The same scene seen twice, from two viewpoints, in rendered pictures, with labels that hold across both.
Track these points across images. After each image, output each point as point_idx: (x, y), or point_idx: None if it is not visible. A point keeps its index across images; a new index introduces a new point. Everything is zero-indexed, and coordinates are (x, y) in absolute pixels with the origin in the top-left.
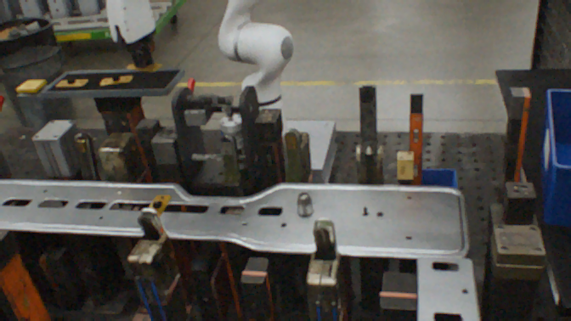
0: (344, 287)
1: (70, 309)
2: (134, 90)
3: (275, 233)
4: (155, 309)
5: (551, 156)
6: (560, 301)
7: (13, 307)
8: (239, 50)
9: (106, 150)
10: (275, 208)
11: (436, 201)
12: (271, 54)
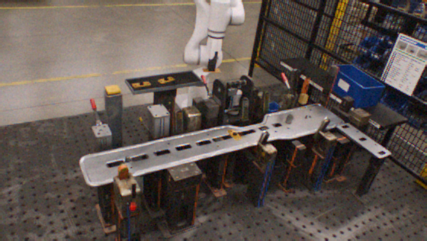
0: None
1: None
2: (188, 83)
3: (290, 131)
4: (264, 175)
5: (358, 85)
6: (381, 126)
7: (194, 202)
8: (200, 59)
9: (194, 115)
10: None
11: (319, 109)
12: (219, 60)
